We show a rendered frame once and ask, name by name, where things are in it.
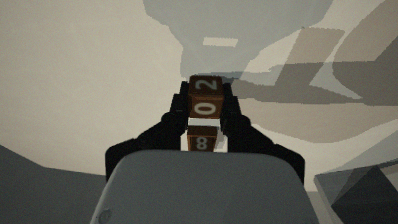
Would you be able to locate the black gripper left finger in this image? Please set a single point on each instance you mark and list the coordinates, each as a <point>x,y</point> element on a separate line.
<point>167,133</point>

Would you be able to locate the brown wooden cube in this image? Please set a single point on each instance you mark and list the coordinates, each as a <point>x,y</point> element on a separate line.
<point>201,144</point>
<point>205,97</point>

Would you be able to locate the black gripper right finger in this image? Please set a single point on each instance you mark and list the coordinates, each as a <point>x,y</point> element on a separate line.
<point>244,138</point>

